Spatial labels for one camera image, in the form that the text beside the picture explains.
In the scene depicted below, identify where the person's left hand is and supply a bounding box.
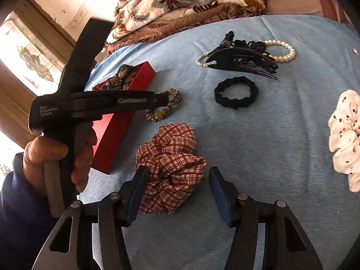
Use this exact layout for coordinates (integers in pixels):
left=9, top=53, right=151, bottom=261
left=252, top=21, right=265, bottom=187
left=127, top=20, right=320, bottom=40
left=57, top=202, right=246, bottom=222
left=22, top=124, right=98, bottom=193

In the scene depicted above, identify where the black hair claw clip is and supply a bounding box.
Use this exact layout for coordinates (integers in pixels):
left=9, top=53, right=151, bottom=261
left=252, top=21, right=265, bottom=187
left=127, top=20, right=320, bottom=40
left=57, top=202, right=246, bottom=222
left=207, top=43, right=279, bottom=80

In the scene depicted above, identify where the white dotted scrunchie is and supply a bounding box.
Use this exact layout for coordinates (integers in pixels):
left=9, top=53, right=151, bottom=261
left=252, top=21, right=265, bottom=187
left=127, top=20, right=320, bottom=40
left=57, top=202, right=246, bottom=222
left=328, top=89, right=360, bottom=192

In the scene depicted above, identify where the red box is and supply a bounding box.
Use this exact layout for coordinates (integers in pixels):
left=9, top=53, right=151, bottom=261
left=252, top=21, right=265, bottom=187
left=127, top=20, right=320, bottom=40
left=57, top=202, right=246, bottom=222
left=91, top=61, right=156, bottom=175

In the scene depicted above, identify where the brown wooden door frame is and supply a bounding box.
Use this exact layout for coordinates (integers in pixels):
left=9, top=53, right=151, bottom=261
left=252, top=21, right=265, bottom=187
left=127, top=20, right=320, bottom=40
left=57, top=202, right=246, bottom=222
left=0, top=0, right=79, bottom=147

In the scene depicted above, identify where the red plaid scrunchie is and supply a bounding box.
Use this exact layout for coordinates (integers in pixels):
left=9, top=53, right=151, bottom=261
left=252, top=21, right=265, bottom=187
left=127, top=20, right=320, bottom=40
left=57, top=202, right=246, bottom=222
left=136, top=123, right=208, bottom=215

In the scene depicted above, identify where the white pearl bracelet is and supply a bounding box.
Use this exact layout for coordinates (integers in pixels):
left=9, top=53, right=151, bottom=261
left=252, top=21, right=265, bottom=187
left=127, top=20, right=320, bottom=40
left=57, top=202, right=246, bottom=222
left=196, top=40, right=296, bottom=68

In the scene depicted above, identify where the person's left forearm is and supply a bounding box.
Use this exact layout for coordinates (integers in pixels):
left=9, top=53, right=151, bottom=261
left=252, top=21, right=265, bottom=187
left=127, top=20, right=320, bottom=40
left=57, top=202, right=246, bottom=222
left=0, top=152, right=72, bottom=270

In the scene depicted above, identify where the leaf print quilt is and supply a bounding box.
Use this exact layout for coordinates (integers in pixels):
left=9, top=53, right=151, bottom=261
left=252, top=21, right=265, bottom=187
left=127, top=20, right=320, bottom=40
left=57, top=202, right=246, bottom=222
left=105, top=0, right=266, bottom=47

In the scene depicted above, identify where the brown quilted blanket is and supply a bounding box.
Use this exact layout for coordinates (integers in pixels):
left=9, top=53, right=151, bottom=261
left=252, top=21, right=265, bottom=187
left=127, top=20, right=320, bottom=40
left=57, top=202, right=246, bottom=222
left=107, top=1, right=265, bottom=54

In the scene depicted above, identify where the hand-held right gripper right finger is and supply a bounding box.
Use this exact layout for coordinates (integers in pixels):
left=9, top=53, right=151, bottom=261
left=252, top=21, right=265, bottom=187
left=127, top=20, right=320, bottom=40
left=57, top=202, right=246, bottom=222
left=208, top=166, right=324, bottom=270

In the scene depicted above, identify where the red dotted scrunchie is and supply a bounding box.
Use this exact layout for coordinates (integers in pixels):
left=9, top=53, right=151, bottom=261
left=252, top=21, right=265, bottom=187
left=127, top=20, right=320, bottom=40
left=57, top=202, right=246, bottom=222
left=92, top=79, right=114, bottom=91

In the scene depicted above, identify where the grey organza scrunchie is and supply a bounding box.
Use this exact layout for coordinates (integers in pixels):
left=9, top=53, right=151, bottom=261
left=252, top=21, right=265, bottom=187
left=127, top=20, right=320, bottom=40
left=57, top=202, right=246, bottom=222
left=108, top=64, right=140, bottom=89

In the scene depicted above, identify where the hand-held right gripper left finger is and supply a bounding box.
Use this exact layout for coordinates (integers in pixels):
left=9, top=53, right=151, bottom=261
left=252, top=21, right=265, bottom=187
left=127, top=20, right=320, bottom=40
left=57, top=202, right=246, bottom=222
left=31, top=165, right=151, bottom=270

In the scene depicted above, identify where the leopard print scrunchie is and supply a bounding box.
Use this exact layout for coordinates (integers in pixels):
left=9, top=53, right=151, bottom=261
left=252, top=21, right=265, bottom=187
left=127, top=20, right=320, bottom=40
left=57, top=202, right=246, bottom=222
left=145, top=88, right=181, bottom=124

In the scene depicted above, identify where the black scrunchie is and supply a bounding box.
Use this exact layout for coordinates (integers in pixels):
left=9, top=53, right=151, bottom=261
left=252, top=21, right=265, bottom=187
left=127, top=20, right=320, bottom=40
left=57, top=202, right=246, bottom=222
left=214, top=76, right=259, bottom=108

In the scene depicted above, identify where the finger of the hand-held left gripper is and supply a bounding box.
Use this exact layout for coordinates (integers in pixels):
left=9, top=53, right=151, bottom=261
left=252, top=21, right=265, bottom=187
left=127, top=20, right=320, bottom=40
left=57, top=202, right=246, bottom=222
left=112, top=91, right=171, bottom=116

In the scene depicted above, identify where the stained glass window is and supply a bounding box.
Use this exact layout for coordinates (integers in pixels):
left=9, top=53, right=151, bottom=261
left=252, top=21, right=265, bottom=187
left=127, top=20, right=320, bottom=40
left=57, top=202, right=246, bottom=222
left=0, top=11, right=69, bottom=96

